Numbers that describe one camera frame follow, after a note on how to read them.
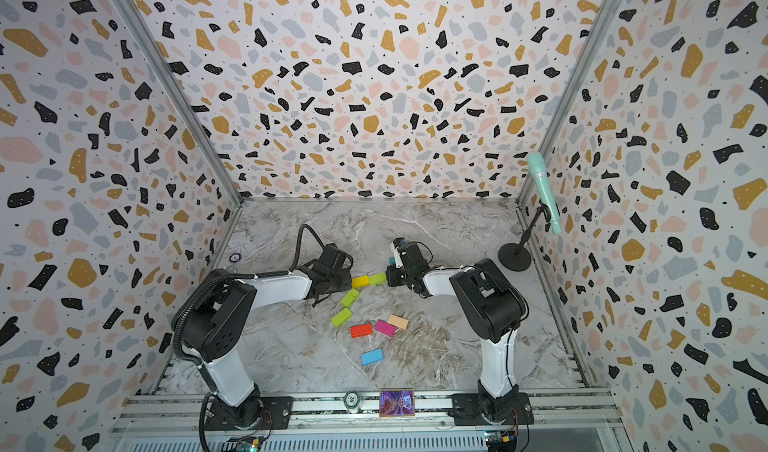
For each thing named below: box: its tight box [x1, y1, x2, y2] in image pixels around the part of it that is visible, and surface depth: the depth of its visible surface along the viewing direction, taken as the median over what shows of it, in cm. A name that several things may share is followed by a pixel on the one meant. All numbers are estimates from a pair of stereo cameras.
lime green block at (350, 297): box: [340, 288, 360, 307], surface depth 94 cm
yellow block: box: [352, 275, 369, 289], surface depth 99 cm
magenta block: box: [374, 320, 397, 337], surface depth 89 cm
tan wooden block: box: [387, 314, 409, 329], surface depth 91 cm
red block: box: [351, 323, 373, 338], surface depth 90 cm
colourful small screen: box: [379, 390, 415, 417], surface depth 76 cm
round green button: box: [343, 391, 360, 409], surface depth 72 cm
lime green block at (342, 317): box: [331, 308, 352, 327], surface depth 92 cm
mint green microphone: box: [528, 152, 562, 235], surface depth 84 cm
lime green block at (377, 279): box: [368, 272, 387, 286], surface depth 99 cm
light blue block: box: [361, 348, 385, 366], surface depth 85 cm
